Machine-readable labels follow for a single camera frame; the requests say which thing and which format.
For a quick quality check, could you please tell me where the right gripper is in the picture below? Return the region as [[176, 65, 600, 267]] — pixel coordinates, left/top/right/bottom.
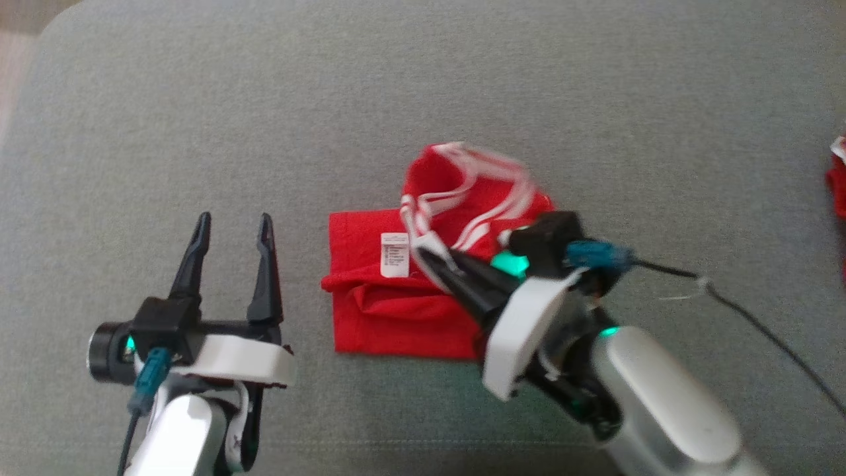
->
[[413, 248, 623, 442]]

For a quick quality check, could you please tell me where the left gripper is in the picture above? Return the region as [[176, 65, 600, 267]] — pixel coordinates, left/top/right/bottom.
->
[[88, 212, 296, 473]]

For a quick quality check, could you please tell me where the left camera cable teal connector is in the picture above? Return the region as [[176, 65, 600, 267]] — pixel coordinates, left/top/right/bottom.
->
[[118, 347, 174, 476]]

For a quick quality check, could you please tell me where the red basketball jersey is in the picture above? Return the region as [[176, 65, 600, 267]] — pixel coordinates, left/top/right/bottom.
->
[[322, 141, 557, 362]]

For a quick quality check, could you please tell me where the red cloth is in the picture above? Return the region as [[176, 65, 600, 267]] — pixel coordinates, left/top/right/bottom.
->
[[826, 136, 846, 286]]

